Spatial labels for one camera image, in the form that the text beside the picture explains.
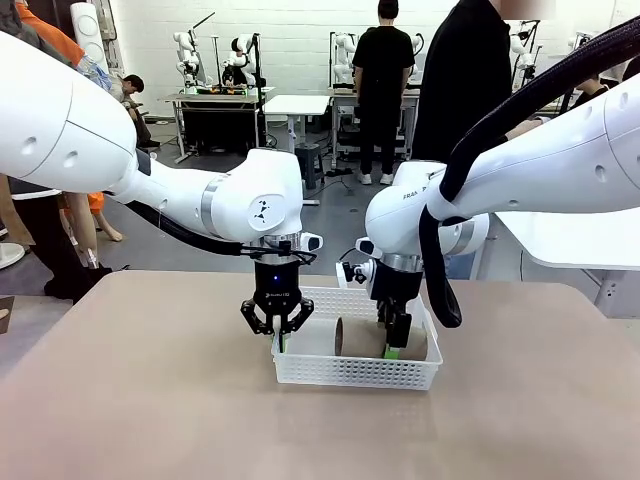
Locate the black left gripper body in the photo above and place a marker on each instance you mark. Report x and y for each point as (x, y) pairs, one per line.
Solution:
(277, 285)

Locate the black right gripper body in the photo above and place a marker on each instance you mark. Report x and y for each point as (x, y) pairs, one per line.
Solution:
(400, 282)

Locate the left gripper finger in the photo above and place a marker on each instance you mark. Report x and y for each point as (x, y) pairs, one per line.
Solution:
(302, 317)
(255, 320)

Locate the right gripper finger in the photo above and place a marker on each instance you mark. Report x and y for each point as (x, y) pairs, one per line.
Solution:
(400, 330)
(384, 312)

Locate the brown paper cup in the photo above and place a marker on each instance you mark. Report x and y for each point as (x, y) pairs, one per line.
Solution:
(365, 342)

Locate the white perforated plastic basket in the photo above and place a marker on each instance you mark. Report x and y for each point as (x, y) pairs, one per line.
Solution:
(350, 372)

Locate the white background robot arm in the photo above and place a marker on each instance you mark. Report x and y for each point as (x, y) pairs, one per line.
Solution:
(520, 50)
(186, 60)
(242, 57)
(344, 55)

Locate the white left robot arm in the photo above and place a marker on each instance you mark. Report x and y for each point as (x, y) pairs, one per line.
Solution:
(60, 125)

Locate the person's bare forearm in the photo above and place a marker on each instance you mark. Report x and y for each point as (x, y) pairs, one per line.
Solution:
(525, 129)

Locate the grey plastic stool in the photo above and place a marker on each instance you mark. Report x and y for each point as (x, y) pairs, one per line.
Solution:
(310, 165)

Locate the grey workbench black cabinet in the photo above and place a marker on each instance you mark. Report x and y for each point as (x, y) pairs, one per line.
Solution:
(220, 125)

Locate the white height-adjustable desk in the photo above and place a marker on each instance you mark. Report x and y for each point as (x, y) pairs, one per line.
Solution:
(295, 107)

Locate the white side table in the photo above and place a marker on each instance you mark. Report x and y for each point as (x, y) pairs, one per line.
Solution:
(575, 240)

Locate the standing person black t-shirt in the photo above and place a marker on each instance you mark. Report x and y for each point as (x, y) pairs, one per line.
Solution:
(382, 90)

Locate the person in black sweater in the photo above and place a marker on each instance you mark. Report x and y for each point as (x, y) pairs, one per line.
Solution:
(465, 75)

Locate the person in dark green jacket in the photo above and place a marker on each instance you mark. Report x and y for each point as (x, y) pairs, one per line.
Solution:
(45, 240)

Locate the seated person beige trousers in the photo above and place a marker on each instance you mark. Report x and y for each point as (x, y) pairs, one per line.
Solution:
(131, 87)

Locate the brown cardboard piece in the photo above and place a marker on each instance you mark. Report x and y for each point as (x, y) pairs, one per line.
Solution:
(5, 315)

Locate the white round stand base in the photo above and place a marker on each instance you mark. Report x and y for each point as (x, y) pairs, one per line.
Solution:
(10, 256)

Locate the seated person black hoodie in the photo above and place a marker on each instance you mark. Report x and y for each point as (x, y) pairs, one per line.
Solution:
(595, 92)

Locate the black tripod stand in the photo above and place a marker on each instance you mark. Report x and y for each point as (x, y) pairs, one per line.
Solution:
(575, 55)

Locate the white tower air conditioner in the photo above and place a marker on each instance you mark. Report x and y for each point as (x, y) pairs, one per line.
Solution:
(90, 35)

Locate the figure in orange jacket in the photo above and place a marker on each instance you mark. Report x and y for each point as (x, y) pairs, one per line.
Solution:
(45, 27)

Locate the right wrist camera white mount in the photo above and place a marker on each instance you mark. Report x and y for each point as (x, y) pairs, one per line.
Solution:
(347, 275)

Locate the grey workbench with frame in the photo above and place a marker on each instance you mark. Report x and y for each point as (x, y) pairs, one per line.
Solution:
(345, 125)

